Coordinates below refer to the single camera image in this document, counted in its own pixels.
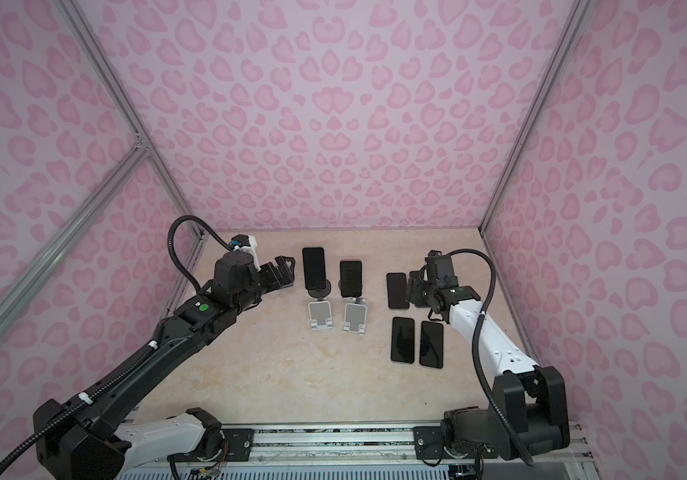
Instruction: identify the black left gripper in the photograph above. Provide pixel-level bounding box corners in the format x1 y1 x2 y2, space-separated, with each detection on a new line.
235 254 296 319

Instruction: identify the black phone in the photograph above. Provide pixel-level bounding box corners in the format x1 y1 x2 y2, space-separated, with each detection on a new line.
387 272 409 310
301 247 327 291
339 260 363 298
391 317 415 364
419 321 445 369

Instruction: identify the white phone stand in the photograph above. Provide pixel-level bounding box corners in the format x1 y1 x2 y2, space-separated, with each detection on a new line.
308 300 333 330
342 297 369 335

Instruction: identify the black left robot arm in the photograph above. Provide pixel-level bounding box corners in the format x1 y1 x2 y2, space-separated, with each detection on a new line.
33 250 295 479

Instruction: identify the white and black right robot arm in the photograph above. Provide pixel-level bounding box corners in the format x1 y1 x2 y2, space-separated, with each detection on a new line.
407 249 571 466

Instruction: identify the dark round stand back left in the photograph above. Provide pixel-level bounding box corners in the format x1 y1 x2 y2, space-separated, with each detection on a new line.
307 280 332 301

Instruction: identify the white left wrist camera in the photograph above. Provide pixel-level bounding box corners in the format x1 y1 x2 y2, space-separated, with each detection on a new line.
230 234 261 271

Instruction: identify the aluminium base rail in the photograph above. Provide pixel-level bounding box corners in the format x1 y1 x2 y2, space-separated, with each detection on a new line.
114 419 597 480

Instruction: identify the aluminium diagonal frame bar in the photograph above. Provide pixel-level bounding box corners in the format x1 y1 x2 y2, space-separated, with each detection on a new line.
0 141 148 342

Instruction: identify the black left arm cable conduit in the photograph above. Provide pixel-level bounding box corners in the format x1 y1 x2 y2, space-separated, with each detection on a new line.
0 215 236 480

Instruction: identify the aluminium frame post back right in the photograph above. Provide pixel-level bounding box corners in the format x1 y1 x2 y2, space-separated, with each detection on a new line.
479 0 597 238

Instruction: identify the aluminium frame post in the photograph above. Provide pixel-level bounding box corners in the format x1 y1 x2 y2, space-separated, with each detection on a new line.
52 0 194 215
479 0 597 238

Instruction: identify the aluminium frame post back left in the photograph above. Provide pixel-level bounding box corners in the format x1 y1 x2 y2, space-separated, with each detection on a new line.
52 0 194 215

